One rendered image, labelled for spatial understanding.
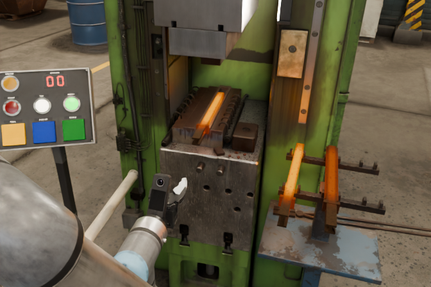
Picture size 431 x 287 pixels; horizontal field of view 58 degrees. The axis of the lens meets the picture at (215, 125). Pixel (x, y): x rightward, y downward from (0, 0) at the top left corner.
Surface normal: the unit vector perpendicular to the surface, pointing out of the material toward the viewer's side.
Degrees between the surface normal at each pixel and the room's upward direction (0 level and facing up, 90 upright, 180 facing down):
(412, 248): 0
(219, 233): 90
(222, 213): 90
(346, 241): 0
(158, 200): 59
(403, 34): 90
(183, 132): 90
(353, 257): 0
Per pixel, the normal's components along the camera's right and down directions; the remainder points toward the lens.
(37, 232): 0.65, -0.29
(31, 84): 0.19, -0.04
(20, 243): 0.42, -0.06
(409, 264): 0.02, -0.88
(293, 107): -0.22, 0.46
